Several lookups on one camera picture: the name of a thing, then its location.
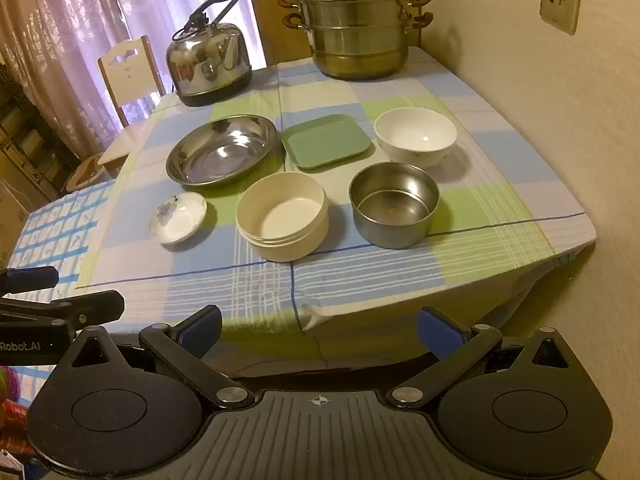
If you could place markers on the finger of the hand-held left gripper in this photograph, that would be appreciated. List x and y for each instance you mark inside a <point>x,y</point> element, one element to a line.
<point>95,305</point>
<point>30,279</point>

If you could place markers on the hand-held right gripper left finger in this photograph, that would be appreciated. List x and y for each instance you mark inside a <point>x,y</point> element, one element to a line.
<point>202,332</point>

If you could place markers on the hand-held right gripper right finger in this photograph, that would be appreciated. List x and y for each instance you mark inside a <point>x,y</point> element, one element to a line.
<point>440,332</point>

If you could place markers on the small white floral dish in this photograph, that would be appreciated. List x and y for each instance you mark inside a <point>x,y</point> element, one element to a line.
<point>177,217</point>

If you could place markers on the stainless steel bowl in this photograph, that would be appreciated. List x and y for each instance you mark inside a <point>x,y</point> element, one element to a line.
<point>395,210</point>

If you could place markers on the cream plastic bowl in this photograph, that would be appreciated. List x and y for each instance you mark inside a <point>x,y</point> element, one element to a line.
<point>280,220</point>

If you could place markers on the large stainless steel plate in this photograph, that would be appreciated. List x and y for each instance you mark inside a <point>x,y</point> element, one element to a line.
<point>220,152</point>

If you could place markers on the white ceramic bowl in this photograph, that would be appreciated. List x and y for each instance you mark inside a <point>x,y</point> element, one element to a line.
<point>415,135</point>

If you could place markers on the green square plate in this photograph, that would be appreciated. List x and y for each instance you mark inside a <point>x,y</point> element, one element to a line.
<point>325,140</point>

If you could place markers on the blue checked cloth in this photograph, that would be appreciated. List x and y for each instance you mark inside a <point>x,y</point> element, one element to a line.
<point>55,230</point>

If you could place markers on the cardboard box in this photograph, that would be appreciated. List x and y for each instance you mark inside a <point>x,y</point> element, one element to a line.
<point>10,220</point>

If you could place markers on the colourful packet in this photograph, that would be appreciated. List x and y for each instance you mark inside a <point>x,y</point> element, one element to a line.
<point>10,410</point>

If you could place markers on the plaid tablecloth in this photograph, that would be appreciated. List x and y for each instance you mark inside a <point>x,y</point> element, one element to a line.
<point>380,275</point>

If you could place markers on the beige basket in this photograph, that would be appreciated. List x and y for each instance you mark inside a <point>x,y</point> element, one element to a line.
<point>85,175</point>

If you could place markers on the dark storage shelf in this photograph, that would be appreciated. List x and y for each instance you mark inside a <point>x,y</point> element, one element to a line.
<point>30,150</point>

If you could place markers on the white wooden chair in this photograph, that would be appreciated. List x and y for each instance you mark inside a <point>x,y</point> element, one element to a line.
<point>130,80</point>

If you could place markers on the stainless steel kettle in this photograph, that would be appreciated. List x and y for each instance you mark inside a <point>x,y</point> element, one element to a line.
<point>210,60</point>

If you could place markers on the stainless steel steamer pot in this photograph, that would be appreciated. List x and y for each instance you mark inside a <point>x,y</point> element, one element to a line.
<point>355,25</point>

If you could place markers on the brown wooden panel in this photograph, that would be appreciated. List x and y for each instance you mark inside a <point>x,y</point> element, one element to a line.
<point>275,0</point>

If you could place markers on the beige wall socket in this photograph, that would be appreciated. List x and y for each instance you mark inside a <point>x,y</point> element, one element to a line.
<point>559,4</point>

